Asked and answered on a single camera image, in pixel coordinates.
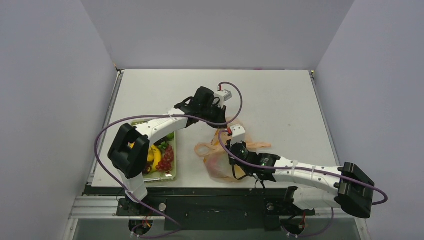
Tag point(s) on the red fake grapes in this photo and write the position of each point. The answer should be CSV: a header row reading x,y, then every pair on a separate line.
x,y
168,157

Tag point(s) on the green plastic basket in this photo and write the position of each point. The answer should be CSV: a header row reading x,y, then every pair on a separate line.
x,y
158,176

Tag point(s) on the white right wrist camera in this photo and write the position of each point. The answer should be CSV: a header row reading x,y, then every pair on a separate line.
x,y
238,134

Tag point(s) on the green fake lime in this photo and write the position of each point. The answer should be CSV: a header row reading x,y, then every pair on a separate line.
x,y
170,136

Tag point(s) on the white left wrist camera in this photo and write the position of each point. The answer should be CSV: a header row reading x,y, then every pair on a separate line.
x,y
221,96

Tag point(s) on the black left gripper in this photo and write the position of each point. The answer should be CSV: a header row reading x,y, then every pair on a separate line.
x,y
221,117

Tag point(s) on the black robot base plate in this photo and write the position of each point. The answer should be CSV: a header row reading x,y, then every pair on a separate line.
x,y
209,209

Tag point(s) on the aluminium table frame rail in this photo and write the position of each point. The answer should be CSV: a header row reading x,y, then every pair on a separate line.
x,y
107,121

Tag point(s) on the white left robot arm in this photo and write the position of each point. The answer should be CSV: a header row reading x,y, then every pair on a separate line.
x,y
130,148

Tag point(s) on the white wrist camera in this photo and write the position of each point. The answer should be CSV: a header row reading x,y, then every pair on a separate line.
x,y
221,96
238,134

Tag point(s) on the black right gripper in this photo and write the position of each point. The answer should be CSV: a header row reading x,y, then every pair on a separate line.
x,y
231,147

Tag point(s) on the orange plastic bag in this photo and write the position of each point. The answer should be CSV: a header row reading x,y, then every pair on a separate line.
x,y
216,160

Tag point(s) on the small green fake grapes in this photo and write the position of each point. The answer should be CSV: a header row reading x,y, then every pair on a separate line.
x,y
163,146

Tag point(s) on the yellow fake bananas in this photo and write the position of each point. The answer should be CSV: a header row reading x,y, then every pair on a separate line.
x,y
153,159

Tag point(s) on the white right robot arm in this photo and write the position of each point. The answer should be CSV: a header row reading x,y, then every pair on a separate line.
x,y
345,187

